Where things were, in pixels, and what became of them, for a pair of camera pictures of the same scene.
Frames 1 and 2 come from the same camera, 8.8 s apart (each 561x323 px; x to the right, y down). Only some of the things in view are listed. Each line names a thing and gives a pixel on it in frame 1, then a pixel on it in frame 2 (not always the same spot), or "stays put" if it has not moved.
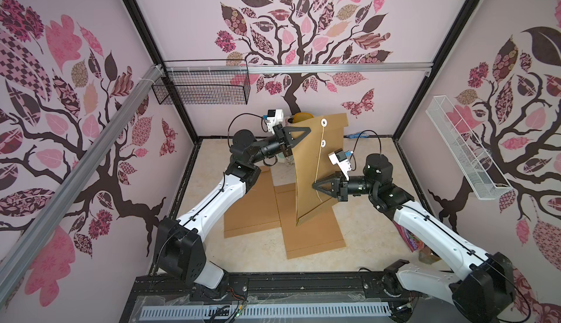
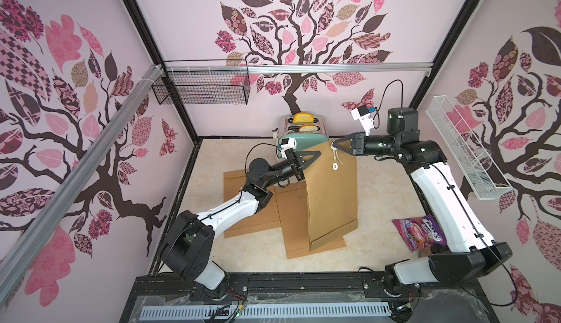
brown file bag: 256,210 stays put
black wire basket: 204,82 stays put
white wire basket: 483,177 stays put
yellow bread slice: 301,116 stays put
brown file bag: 318,233 stays put
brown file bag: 313,163 → 331,180
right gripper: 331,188 → 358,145
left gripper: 284,133 → 298,164
